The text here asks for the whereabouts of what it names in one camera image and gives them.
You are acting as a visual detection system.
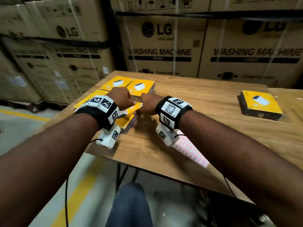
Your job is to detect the person's left hand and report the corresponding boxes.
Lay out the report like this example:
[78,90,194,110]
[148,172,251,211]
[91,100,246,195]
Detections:
[106,87,137,111]

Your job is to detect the person's right hand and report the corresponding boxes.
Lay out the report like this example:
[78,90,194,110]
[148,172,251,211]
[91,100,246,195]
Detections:
[134,93,165,116]

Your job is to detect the group of yellow boxes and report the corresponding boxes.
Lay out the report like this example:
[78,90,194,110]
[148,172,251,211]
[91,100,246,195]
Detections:
[74,76,156,110]

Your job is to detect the sheet of red-bordered labels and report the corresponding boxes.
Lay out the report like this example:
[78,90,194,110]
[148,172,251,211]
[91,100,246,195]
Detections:
[171,130,211,169]

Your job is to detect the person's left forearm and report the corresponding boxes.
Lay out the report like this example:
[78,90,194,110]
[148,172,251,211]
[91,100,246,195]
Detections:
[0,112,100,227]

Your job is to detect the person's right forearm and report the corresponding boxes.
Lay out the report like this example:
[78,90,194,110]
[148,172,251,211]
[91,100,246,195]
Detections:
[177,110,303,227]

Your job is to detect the person's left leg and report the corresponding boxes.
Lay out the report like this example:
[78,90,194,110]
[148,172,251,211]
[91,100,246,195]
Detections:
[105,183,154,227]

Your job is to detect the black wristband with marker tags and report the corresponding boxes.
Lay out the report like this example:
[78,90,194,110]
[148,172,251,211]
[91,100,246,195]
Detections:
[74,95,120,131]
[155,96,193,130]

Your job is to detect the stack of large printed cartons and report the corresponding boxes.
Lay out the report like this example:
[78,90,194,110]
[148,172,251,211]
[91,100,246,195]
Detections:
[0,0,303,106]

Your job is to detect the black stretch wrap band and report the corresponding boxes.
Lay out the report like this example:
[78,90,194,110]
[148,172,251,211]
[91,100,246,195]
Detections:
[0,33,112,49]
[116,9,303,21]

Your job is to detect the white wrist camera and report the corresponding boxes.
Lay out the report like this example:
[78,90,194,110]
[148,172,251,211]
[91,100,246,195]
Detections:
[96,124,121,149]
[155,124,180,147]

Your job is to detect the black metal table frame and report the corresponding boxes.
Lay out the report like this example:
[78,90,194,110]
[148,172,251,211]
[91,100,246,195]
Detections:
[115,163,140,193]

